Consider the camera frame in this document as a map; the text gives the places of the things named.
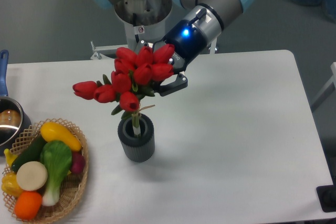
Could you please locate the yellow squash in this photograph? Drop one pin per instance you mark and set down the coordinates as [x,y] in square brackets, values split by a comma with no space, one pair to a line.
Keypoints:
[52,131]

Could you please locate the white frame at right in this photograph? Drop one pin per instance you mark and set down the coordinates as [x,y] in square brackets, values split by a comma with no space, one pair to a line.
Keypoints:
[327,89]

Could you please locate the blue handled saucepan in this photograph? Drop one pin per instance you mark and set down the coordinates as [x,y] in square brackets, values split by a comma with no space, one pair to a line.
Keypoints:
[13,118]

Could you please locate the red tulip bouquet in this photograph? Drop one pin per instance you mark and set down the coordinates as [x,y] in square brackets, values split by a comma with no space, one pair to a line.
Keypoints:
[133,78]

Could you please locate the green cucumber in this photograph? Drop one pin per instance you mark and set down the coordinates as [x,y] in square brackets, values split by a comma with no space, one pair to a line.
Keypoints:
[31,153]

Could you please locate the black device at table edge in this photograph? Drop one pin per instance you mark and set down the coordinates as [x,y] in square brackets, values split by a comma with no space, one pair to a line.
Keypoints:
[326,195]

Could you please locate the green bok choy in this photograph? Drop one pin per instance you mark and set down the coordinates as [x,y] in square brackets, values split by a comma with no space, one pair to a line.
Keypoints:
[56,156]

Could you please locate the yellow bell pepper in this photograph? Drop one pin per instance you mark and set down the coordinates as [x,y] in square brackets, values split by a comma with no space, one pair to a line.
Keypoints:
[10,185]

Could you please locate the orange fruit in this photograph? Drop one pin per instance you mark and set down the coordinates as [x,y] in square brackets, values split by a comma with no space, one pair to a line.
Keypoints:
[28,205]

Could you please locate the purple red radish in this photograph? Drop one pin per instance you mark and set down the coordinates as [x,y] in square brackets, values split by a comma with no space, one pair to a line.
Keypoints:
[78,163]

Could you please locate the dark grey ribbed vase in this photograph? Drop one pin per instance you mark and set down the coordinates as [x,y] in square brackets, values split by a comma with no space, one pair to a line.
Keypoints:
[137,149]

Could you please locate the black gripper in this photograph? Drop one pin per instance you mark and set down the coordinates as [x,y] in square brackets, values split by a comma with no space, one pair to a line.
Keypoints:
[188,42]

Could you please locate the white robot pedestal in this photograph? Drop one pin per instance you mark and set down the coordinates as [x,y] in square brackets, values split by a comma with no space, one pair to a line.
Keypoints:
[144,20]

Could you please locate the woven wicker basket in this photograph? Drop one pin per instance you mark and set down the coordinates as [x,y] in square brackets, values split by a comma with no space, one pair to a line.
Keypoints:
[72,188]

